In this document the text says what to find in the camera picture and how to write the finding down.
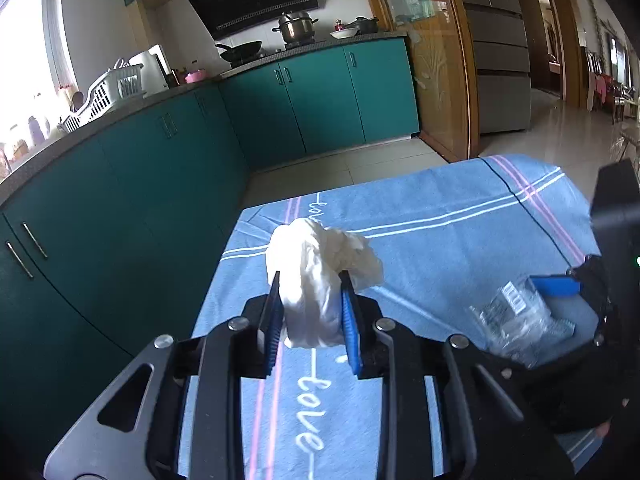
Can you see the brown interior door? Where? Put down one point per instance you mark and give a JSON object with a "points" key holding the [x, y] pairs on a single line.
{"points": [[542, 45]]}

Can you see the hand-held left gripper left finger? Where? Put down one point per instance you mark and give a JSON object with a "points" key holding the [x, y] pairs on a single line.
{"points": [[272, 320]]}

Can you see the wooden framed glass door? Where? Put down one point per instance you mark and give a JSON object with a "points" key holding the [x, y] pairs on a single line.
{"points": [[430, 85]]}

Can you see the white dish rack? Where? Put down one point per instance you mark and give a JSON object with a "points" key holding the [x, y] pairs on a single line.
{"points": [[105, 92]]}

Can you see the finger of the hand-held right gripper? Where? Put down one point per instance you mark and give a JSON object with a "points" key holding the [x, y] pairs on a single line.
{"points": [[562, 329], [555, 285]]}

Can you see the kitchen window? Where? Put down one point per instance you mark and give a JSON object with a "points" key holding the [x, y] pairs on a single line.
{"points": [[30, 60]]}

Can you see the wooden dining chairs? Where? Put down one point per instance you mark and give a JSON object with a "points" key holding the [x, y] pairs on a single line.
{"points": [[600, 85]]}

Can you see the plastic bottle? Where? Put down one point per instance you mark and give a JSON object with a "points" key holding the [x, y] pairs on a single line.
{"points": [[35, 131]]}

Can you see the blue striped tablecloth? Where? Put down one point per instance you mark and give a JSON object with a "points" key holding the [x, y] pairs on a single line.
{"points": [[425, 240]]}

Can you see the black lidded pot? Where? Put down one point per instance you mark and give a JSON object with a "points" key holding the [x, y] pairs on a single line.
{"points": [[362, 26]]}

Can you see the white kitchen appliance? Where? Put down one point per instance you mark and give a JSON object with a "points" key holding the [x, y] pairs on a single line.
{"points": [[150, 65]]}

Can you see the white bowl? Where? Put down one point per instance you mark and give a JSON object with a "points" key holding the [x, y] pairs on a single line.
{"points": [[344, 33]]}

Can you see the grey refrigerator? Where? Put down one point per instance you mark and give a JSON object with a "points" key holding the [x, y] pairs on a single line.
{"points": [[500, 60]]}

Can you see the white tissue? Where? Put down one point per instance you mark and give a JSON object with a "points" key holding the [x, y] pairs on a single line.
{"points": [[310, 270]]}

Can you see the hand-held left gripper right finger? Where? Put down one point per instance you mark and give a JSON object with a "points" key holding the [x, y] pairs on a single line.
{"points": [[350, 330]]}

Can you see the clear plastic bag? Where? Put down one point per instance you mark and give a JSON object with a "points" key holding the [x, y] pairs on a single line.
{"points": [[510, 320]]}

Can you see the pink bowl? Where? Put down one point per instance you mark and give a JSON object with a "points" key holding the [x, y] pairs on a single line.
{"points": [[195, 76]]}

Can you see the steel stock pot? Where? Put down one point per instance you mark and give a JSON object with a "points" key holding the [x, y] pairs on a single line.
{"points": [[295, 30]]}

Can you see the teal kitchen base cabinets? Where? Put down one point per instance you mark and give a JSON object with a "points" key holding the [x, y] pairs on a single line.
{"points": [[125, 185]]}

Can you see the black wok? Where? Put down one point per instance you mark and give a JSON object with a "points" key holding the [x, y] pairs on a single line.
{"points": [[242, 51]]}

